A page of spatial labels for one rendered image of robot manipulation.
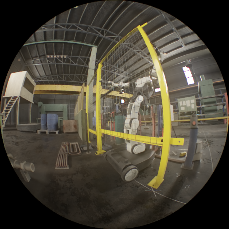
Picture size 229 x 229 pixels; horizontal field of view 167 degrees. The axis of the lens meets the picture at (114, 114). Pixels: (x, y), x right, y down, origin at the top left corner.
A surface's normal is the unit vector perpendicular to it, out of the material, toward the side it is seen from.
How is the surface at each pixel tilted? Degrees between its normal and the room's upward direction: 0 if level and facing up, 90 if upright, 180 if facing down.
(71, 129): 90
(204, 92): 90
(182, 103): 90
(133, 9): 173
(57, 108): 90
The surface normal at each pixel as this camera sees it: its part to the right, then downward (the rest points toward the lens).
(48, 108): 0.52, -0.07
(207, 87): -0.86, 0.00
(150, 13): -0.07, 0.99
